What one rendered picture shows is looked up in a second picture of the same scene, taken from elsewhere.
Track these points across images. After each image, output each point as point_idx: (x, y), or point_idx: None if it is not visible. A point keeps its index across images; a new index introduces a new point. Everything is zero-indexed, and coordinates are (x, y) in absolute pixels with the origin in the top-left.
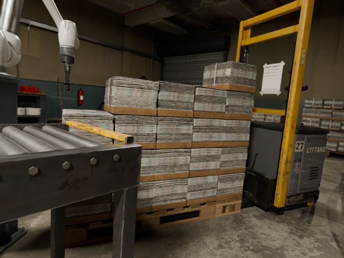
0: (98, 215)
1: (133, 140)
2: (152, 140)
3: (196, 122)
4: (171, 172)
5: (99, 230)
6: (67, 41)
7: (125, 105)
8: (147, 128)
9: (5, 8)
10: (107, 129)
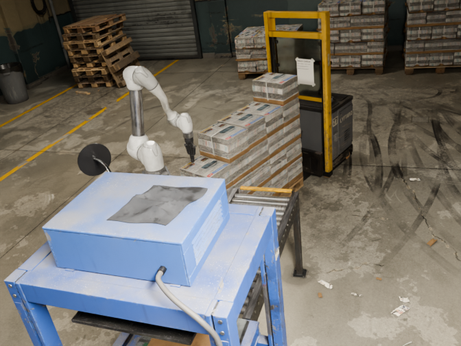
0: None
1: (241, 173)
2: (250, 167)
3: (269, 140)
4: (262, 181)
5: None
6: (191, 129)
7: (234, 154)
8: (245, 161)
9: (138, 120)
10: (274, 188)
